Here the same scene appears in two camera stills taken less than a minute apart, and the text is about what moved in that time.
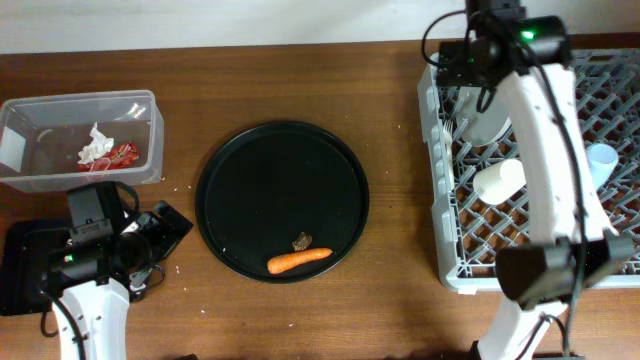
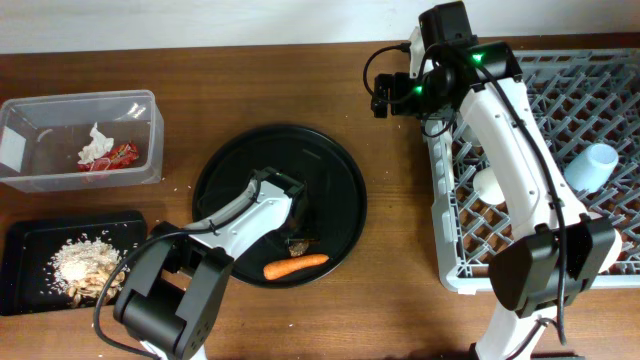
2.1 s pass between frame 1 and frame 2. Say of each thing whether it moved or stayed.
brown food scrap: moved
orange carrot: moved
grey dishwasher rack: stayed
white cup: stayed
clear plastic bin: stayed
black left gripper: moved
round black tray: stayed
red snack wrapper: stayed
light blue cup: stayed
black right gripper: moved
